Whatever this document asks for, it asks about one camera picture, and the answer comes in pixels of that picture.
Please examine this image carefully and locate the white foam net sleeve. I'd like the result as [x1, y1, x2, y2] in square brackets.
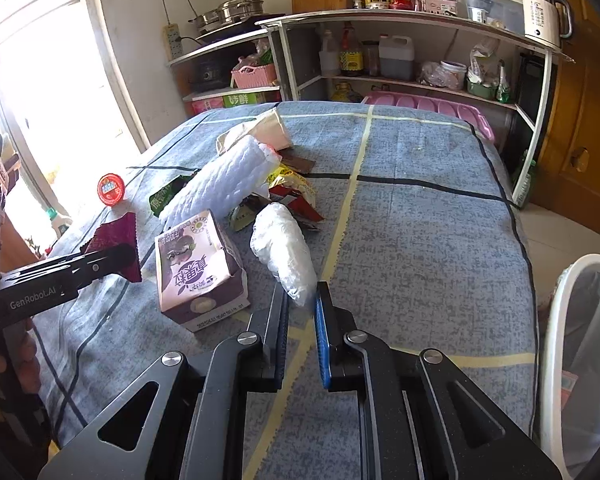
[158, 136, 271, 226]

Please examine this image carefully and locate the beige paper bag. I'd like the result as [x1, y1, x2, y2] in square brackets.
[216, 108, 295, 153]

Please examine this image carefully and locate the white power strip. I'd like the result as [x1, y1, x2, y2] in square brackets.
[163, 22, 182, 61]

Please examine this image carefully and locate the dark sauce bottle yellow label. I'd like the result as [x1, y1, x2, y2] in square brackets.
[340, 22, 365, 78]

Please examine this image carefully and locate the crumpled clear plastic bag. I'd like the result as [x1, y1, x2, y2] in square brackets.
[419, 61, 446, 86]

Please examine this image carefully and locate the dark brown wrapper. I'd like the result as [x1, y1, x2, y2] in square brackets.
[278, 154, 316, 175]

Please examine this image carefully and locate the green bowl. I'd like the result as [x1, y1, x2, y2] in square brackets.
[466, 77, 498, 100]

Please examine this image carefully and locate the black rice cooker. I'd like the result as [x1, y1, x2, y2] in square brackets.
[195, 57, 233, 93]

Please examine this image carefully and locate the window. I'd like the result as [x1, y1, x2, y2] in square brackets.
[0, 0, 148, 221]

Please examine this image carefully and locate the green glass bottle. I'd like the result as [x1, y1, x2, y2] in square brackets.
[511, 160, 537, 208]

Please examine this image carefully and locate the grey checked blanket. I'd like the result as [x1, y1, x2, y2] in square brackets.
[32, 101, 538, 480]

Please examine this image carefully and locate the white plastic bag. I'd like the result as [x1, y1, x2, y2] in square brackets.
[250, 202, 318, 307]

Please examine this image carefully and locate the white curved shelf unit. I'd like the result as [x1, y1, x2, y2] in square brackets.
[255, 9, 576, 210]

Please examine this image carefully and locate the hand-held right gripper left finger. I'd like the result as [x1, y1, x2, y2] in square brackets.
[37, 287, 291, 480]

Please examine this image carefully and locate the white plastic jug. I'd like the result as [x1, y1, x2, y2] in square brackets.
[320, 30, 342, 78]

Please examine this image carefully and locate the steel steamer pot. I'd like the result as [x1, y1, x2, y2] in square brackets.
[187, 0, 266, 36]

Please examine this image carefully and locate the red snack wrapper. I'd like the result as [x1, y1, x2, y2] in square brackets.
[269, 185, 326, 223]

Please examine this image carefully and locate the white electric kettle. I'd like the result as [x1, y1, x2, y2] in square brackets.
[518, 0, 574, 50]

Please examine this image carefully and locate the maroon foil wrapper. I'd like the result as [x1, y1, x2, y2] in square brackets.
[82, 211, 143, 283]

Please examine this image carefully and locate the red-lidded small cup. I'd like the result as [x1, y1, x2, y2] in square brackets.
[97, 173, 127, 207]

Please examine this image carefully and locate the dark liquid jerrycan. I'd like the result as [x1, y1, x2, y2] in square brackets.
[378, 34, 414, 81]

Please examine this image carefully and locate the green seasoning packet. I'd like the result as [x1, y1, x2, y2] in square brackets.
[496, 60, 512, 105]

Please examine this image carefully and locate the green cardboard box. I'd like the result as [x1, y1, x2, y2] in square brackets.
[223, 91, 266, 108]

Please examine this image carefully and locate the white plastic tub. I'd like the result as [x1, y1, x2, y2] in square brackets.
[440, 60, 467, 90]

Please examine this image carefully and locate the pink lidded storage box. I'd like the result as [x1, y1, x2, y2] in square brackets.
[362, 91, 496, 153]

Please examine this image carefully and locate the light green grape candy packet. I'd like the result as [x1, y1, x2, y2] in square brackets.
[228, 195, 271, 232]

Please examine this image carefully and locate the person's left hand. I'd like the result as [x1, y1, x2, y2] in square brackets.
[0, 321, 43, 407]

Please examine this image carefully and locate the yellow cooking oil bottle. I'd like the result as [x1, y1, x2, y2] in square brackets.
[330, 82, 365, 104]

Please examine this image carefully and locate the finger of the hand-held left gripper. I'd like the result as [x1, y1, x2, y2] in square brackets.
[72, 260, 143, 290]
[40, 244, 137, 275]

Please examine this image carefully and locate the yellow snack packet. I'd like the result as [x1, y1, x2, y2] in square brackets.
[267, 165, 317, 201]

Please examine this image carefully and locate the wooden door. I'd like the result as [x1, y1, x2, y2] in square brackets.
[525, 0, 600, 241]

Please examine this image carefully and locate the low white shelf unit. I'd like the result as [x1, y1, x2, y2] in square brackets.
[167, 27, 281, 116]

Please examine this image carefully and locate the black induction cooker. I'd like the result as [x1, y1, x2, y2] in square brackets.
[196, 14, 286, 43]

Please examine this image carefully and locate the dark green snack packet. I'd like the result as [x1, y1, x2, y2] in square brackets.
[149, 172, 201, 217]

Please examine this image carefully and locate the white printed food bag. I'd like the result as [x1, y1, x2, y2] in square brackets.
[467, 42, 501, 83]

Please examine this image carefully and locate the white round trash bin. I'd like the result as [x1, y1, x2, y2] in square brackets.
[539, 254, 600, 480]

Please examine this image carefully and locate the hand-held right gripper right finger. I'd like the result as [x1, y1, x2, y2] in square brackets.
[315, 281, 563, 480]

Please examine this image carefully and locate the black appliance panel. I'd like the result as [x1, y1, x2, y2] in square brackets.
[517, 52, 546, 121]

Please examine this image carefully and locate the clear plastic storage container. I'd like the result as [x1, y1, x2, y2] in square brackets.
[461, 0, 526, 28]

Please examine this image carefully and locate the purple milk carton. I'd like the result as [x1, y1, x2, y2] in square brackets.
[155, 209, 252, 335]

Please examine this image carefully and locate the translucent bin liner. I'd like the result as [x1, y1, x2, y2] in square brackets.
[562, 265, 600, 466]

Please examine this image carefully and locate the pink plastic basket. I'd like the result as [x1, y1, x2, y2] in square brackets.
[230, 64, 278, 88]

